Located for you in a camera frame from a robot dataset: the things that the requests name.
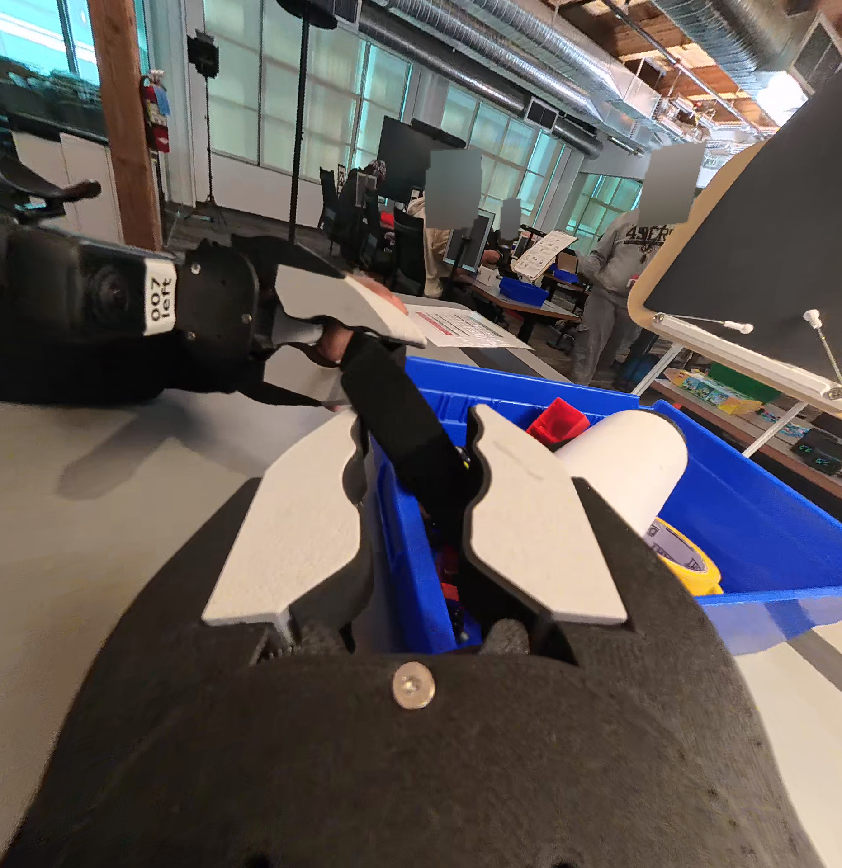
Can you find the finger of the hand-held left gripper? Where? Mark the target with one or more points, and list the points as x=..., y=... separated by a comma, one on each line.
x=299, y=380
x=339, y=302

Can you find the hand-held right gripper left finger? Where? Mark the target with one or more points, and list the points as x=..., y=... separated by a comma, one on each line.
x=285, y=536

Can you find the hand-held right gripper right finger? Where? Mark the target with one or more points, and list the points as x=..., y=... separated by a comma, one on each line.
x=536, y=536

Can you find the blue plastic bin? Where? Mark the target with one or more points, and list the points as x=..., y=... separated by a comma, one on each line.
x=746, y=515
x=523, y=291

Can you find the person's left hand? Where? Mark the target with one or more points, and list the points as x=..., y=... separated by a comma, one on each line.
x=333, y=346

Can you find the black office chair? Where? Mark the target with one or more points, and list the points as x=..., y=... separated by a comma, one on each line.
x=407, y=251

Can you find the red plastic block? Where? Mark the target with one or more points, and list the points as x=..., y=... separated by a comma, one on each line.
x=556, y=424

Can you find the white bottle with black lid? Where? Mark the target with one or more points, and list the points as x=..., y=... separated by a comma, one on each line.
x=624, y=461

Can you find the printed paper sheet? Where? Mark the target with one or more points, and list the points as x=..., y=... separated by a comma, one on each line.
x=462, y=329

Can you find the black television screen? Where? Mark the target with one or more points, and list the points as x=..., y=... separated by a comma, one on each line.
x=404, y=159

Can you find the black light stand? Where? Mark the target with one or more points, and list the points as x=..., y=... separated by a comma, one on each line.
x=299, y=135

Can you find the white cabinet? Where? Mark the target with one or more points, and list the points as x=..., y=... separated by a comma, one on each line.
x=88, y=190

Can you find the yellow tape roll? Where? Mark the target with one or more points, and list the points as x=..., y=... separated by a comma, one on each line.
x=707, y=576

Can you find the wooden work table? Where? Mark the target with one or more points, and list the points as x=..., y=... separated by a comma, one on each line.
x=529, y=310

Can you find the red fire extinguisher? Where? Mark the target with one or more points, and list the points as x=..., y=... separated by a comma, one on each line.
x=156, y=119

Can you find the white instruction sign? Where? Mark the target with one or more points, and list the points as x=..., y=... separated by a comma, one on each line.
x=546, y=254

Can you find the colourful printed box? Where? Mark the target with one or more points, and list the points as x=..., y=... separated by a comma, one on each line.
x=706, y=393

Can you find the black tripod with device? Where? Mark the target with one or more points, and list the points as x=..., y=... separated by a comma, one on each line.
x=204, y=54

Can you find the green box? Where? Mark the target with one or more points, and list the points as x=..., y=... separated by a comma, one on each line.
x=740, y=383

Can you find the white metal stand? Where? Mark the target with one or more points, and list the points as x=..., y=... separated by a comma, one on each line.
x=774, y=428

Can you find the black digital timers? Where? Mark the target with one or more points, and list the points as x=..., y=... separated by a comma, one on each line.
x=818, y=451

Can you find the black board with tan rim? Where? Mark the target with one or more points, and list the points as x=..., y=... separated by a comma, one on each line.
x=767, y=258

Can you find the wooden post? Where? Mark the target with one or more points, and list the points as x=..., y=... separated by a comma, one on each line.
x=126, y=135

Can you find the metal air duct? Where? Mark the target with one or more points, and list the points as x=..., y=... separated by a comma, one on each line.
x=462, y=34

